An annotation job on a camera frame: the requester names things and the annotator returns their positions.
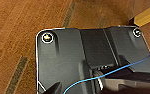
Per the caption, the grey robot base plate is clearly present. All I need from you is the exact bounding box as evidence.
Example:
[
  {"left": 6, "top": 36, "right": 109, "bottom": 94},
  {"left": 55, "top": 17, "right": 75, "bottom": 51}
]
[{"left": 34, "top": 26, "right": 150, "bottom": 94}]

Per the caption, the thin blue cable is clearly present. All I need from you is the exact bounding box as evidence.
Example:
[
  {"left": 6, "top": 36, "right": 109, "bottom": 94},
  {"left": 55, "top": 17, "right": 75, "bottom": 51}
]
[{"left": 63, "top": 47, "right": 150, "bottom": 94}]

